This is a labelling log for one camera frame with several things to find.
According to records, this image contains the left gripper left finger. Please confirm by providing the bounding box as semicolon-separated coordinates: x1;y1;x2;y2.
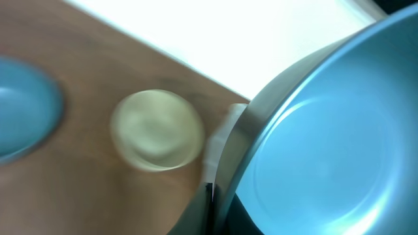
168;183;213;235

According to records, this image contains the dark blue bowl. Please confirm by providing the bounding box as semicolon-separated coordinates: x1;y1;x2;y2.
213;5;417;234
1;56;64;165

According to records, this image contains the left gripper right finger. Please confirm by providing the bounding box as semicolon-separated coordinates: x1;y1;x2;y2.
225;195;263;235

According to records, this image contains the cream large bowl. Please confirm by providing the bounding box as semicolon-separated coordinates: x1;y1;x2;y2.
110;89;205;172

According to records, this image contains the clear plastic storage bin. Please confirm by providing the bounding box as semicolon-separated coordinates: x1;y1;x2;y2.
201;103;252;206

